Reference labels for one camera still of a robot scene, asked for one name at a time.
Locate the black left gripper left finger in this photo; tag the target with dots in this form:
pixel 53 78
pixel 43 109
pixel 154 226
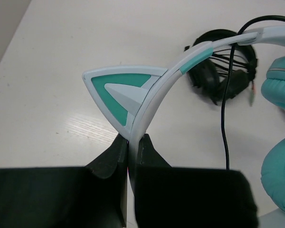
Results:
pixel 91 196

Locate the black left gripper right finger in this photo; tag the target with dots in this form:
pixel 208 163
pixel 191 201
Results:
pixel 174 197

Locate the teal cat ear headphones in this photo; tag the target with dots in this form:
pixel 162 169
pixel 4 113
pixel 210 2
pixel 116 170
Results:
pixel 129 97

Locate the black headphones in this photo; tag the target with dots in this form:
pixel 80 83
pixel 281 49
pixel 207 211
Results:
pixel 211 74

